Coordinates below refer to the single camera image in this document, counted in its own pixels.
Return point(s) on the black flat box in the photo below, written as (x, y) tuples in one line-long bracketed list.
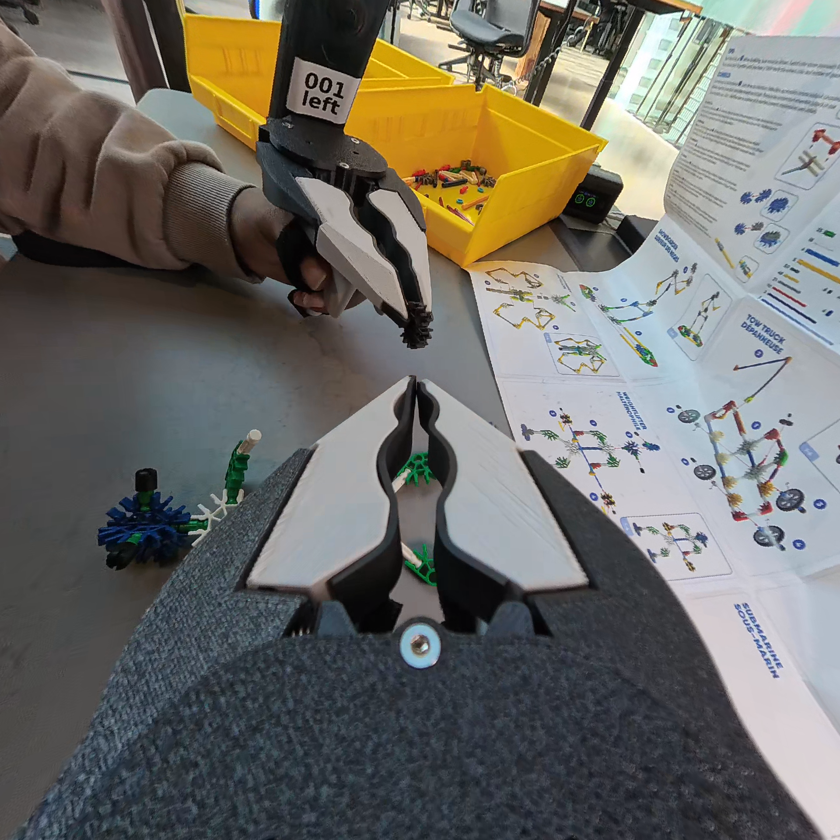
[(637, 234)]

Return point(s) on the wooden office table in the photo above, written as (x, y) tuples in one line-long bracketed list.
[(607, 72)]

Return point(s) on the person's left forearm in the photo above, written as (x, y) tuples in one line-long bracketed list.
[(92, 158)]

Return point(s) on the yellow plastic bin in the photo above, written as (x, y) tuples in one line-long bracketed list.
[(551, 151), (230, 66)]

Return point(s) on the person's left hand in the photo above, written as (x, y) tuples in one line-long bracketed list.
[(256, 236)]

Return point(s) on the pile of small building parts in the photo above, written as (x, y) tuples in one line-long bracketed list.
[(453, 184)]

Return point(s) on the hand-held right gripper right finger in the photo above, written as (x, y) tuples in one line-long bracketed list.
[(512, 525)]

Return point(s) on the white building instruction sheet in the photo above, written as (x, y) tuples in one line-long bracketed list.
[(735, 328)]

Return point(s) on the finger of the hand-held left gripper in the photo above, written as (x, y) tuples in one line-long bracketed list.
[(410, 243), (348, 236)]

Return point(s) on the black box with green light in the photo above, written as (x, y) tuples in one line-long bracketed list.
[(593, 197)]

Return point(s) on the colourful rod connector toy model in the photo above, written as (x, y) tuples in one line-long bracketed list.
[(138, 525)]

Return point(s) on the black snowflake toy connector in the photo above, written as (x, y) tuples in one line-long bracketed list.
[(418, 326)]

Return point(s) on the grey office chair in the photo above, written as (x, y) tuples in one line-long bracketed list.
[(492, 33)]

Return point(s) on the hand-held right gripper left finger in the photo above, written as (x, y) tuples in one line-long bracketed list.
[(322, 525)]

